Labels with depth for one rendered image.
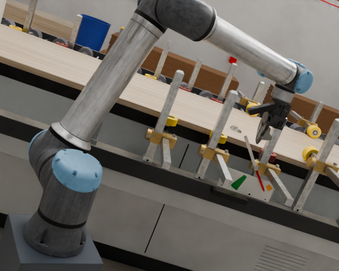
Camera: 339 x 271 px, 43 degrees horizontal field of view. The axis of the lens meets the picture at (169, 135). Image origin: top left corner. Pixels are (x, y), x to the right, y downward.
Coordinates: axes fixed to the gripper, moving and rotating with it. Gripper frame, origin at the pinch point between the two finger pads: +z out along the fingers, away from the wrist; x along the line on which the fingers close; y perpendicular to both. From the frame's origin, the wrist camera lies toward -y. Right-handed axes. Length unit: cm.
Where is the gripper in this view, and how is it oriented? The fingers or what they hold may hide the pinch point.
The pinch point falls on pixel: (256, 140)
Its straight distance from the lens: 191.0
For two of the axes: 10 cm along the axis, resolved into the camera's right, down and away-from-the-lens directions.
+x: -0.3, -3.0, 9.5
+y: 9.4, 3.2, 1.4
